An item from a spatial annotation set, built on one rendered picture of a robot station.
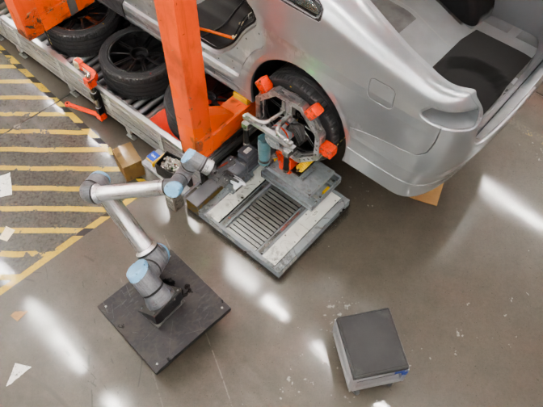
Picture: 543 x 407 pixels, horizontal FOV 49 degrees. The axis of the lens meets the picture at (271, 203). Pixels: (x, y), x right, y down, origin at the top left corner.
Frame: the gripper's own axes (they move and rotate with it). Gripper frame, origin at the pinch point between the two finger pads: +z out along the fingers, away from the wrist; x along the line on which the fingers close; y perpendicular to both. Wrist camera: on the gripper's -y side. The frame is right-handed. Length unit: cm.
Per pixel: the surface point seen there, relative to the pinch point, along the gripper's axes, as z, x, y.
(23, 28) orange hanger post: -184, -186, 31
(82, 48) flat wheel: -141, -207, 26
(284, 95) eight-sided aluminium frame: 1, -50, -47
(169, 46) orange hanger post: -72, -30, -40
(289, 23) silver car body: -21, -31, -86
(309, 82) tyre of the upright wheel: 11, -50, -62
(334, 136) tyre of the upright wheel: 41, -45, -43
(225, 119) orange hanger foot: -19, -90, -7
